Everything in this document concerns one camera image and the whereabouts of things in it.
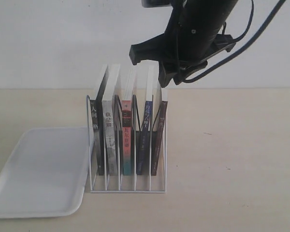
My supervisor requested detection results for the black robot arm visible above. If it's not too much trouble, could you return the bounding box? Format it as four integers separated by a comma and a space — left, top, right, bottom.
129, 0, 237, 88

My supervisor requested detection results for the dark brown spine book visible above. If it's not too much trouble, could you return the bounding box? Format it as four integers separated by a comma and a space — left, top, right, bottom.
151, 87, 168, 176

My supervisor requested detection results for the grey spine book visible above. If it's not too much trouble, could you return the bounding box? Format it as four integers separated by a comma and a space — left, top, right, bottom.
102, 64, 120, 176

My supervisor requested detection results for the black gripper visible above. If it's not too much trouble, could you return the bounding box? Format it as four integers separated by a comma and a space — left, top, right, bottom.
130, 0, 237, 87

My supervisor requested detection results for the white plastic tray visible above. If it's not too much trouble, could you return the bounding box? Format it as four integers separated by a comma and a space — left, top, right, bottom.
0, 127, 89, 219

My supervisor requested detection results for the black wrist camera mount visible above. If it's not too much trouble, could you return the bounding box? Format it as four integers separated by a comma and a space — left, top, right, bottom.
211, 34, 236, 53

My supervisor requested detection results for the white wire book rack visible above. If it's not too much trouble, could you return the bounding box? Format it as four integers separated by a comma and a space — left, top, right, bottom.
86, 94, 167, 194

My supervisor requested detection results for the blue moon cover book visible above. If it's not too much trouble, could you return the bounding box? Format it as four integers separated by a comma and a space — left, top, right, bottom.
136, 66, 154, 175

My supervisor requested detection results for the black cable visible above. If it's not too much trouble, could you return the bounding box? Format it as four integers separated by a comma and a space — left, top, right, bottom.
175, 0, 287, 85

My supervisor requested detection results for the red teal spine book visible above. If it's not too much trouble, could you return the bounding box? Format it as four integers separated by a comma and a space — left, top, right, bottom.
121, 68, 136, 175

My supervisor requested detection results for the black spine book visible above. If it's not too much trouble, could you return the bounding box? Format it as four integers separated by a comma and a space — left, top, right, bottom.
90, 64, 109, 175

